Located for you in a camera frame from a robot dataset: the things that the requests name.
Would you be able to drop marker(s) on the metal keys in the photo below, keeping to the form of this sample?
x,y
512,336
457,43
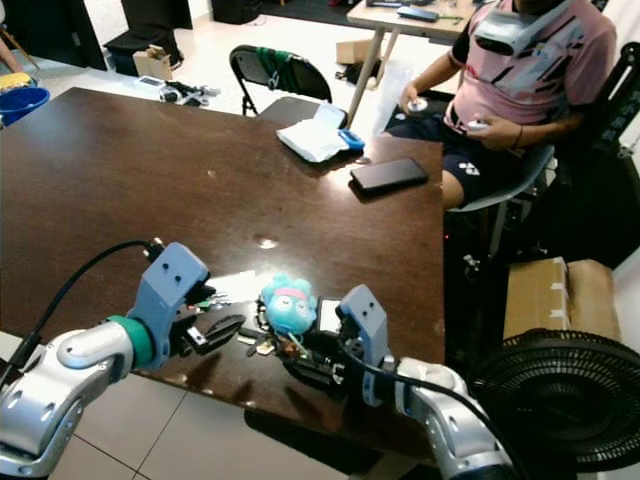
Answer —
x,y
268,347

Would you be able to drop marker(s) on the white hand controller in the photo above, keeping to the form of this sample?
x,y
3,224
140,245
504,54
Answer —
x,y
418,104
477,126

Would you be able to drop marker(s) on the person's right forearm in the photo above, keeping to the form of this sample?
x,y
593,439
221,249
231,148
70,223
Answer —
x,y
436,75

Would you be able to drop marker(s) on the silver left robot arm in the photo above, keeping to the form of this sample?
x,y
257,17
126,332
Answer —
x,y
60,390

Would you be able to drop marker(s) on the person's left forearm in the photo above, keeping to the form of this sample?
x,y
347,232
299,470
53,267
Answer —
x,y
552,128

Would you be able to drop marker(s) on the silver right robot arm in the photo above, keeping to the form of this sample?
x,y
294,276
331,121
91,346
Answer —
x,y
455,430

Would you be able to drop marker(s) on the person's right hand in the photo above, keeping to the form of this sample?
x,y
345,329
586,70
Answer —
x,y
408,93

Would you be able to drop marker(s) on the person's left hand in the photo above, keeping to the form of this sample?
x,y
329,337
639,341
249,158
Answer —
x,y
502,134

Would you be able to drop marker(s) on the small white card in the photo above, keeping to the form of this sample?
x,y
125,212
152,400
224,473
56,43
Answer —
x,y
329,315

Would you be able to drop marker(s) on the black smartphone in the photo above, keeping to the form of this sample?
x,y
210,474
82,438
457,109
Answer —
x,y
389,176

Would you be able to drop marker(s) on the white pouch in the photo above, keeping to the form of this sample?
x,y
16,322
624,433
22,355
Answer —
x,y
310,138

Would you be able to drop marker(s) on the small blue case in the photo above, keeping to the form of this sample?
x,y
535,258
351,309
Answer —
x,y
351,139

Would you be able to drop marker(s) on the black round fan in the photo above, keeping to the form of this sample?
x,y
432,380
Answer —
x,y
560,395

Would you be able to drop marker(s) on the black folding chair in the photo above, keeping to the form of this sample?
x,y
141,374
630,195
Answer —
x,y
285,105

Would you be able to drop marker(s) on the large brown cardboard box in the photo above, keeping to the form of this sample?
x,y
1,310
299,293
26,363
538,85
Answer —
x,y
555,298

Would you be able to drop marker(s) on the grey gadget on floor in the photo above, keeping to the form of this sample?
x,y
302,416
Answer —
x,y
186,94

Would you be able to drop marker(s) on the grey plastic chair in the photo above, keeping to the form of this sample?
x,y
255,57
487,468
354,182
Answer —
x,y
510,185

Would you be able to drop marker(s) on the small open cardboard box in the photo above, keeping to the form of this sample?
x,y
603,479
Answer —
x,y
152,64

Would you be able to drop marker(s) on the black bag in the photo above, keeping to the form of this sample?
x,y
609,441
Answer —
x,y
353,73

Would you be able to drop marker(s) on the blue bucket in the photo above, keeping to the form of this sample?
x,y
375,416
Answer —
x,y
22,105

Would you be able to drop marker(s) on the black equipment case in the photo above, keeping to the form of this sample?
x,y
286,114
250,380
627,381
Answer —
x,y
128,45

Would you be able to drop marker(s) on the small closed cardboard box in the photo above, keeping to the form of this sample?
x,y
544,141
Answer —
x,y
356,52

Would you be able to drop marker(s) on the yellow cloth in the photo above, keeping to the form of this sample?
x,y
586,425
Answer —
x,y
13,81

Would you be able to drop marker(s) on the black cabinet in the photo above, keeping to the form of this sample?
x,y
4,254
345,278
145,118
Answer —
x,y
55,30

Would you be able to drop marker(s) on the light wooden table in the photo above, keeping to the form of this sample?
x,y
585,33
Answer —
x,y
375,18

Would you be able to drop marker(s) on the person in pink shirt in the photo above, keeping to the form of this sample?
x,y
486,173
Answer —
x,y
540,80

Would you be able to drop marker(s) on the dark blue flat device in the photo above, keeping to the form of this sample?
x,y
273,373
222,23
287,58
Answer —
x,y
418,14

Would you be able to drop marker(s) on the grey VR headset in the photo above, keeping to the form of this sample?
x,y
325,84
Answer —
x,y
510,32

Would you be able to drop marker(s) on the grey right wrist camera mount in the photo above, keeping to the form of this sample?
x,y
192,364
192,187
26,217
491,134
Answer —
x,y
365,320

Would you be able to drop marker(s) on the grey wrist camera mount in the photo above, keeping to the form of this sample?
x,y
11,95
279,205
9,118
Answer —
x,y
172,278
365,320

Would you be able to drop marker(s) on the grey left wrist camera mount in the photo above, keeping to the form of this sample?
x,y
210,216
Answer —
x,y
172,278

